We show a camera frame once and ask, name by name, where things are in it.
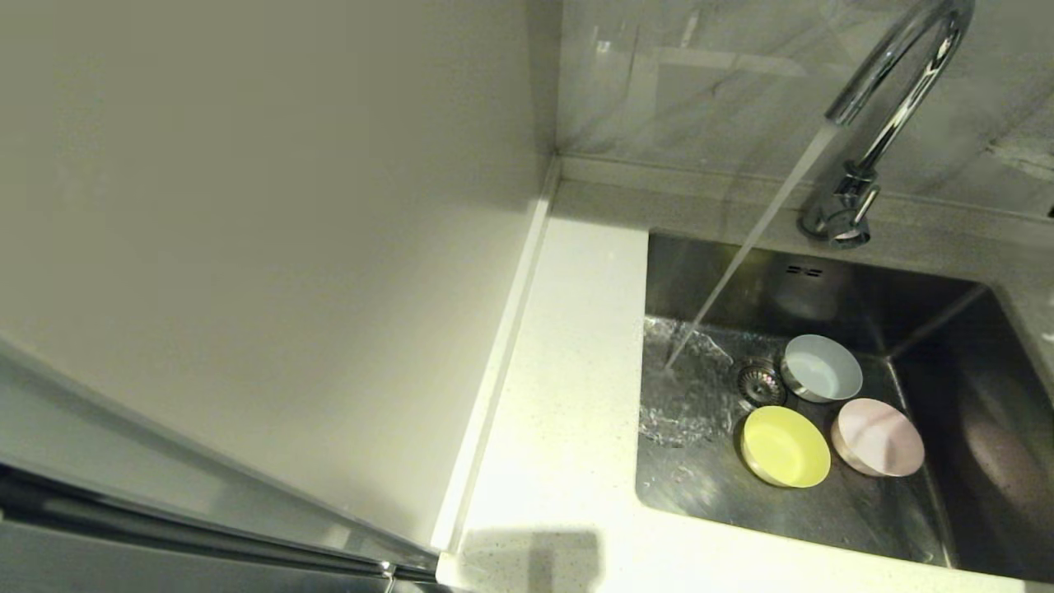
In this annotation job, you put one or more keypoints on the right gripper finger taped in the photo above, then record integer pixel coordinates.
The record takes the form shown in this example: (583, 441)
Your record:
(1025, 161)

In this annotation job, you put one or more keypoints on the chrome gooseneck faucet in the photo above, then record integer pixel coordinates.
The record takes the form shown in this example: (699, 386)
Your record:
(840, 216)

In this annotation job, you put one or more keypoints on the small white bowl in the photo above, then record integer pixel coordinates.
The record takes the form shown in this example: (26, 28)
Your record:
(823, 371)

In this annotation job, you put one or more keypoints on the small pink bowl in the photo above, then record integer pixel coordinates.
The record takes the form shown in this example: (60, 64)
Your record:
(881, 441)

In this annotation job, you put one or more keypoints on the yellow bowl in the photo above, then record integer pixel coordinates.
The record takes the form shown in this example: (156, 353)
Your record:
(786, 449)

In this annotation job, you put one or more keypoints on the stainless steel sink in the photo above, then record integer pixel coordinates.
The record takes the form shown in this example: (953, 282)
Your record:
(823, 511)

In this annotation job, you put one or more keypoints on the running water stream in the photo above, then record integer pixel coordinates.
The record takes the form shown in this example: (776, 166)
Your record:
(766, 218)

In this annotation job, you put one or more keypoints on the round metal drain strainer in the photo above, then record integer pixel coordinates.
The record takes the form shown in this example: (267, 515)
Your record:
(759, 383)

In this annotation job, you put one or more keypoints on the white countertop trim strip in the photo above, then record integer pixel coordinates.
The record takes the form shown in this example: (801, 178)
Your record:
(494, 371)

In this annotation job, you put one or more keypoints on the tall white cabinet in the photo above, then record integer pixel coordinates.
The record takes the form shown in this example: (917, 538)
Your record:
(247, 247)

